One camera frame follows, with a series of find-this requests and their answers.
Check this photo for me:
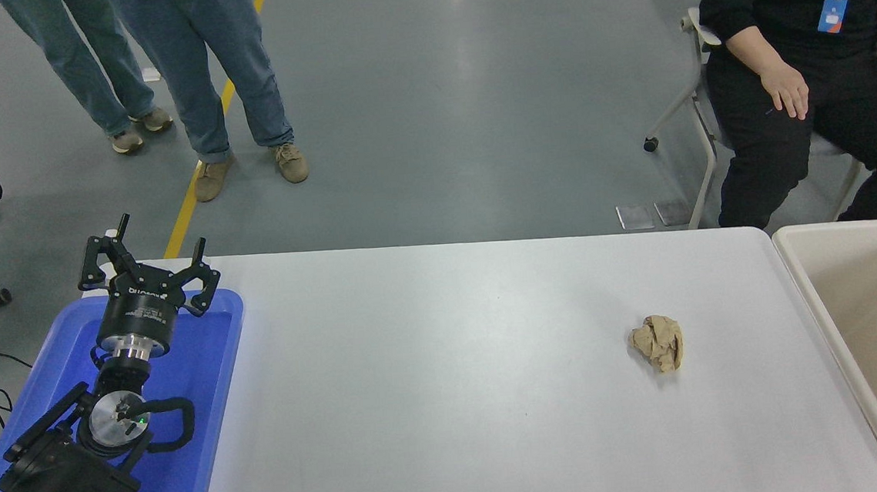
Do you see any crumpled tan paper ball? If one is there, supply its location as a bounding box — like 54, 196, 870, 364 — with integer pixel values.
628, 313, 687, 376

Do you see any large pale bin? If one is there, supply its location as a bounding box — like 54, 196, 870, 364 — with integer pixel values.
771, 219, 877, 492

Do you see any standing person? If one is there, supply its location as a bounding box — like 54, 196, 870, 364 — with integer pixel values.
0, 0, 177, 163
112, 0, 312, 209

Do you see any seated person's right hand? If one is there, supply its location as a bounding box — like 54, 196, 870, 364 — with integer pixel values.
758, 61, 813, 124

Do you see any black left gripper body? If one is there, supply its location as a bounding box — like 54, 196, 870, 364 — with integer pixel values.
92, 269, 187, 350

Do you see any white chair on casters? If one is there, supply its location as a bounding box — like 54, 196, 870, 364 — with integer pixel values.
634, 0, 869, 234

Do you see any blue plastic tray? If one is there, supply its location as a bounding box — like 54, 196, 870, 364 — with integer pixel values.
0, 285, 259, 492

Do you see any metal floor plate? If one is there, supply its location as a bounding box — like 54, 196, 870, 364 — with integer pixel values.
615, 202, 656, 232
654, 198, 692, 228

